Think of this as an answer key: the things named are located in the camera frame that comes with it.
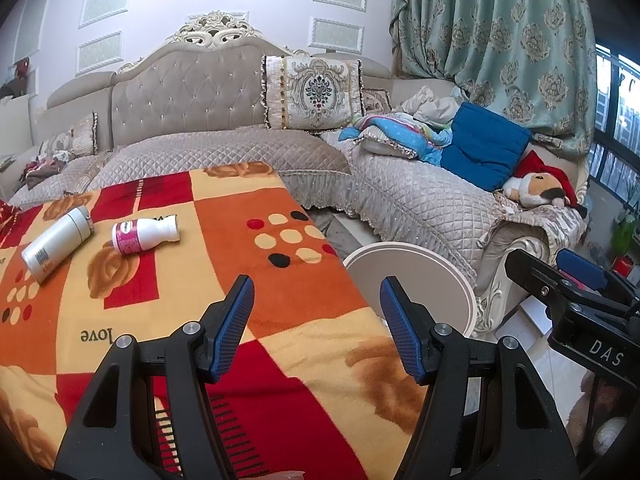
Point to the small brown embroidered pillow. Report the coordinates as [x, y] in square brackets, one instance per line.
[376, 101]

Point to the red orange printed blanket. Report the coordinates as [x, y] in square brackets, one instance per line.
[210, 240]

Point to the white round bin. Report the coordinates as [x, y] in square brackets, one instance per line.
[425, 270]

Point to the black framed window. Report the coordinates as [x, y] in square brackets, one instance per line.
[607, 110]

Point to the dark clothes pile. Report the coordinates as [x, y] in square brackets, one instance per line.
[45, 170]

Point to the large embroidered pillow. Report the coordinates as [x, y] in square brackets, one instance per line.
[312, 92]

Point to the large white bottle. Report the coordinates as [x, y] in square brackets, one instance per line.
[50, 247]

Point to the grey tufted sofa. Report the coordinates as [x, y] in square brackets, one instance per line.
[190, 95]

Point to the white cabinet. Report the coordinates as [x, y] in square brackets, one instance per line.
[15, 120]

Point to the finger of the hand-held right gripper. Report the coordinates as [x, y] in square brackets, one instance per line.
[582, 267]
[535, 275]

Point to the blue cushion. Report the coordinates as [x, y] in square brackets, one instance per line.
[485, 150]

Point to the beige plush toy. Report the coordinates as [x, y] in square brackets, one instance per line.
[577, 420]

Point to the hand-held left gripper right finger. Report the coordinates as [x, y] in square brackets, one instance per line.
[405, 330]

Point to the green potted plant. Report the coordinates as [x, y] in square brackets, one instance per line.
[622, 232]

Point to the plush dog with red hat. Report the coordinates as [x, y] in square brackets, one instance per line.
[535, 187]

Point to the grey crumpled clothes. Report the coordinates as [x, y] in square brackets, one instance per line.
[430, 107]

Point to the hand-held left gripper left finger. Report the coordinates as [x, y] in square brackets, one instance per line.
[230, 330]

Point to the colourful folded blanket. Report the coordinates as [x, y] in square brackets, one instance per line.
[400, 130]

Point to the quilted beige sofa cover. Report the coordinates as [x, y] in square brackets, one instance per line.
[225, 147]
[415, 200]

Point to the teal patterned curtain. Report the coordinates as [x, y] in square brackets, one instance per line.
[500, 35]

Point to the pink label white bottle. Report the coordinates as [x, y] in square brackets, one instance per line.
[140, 235]

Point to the beige fringed pillow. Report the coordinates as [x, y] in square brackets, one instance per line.
[75, 137]

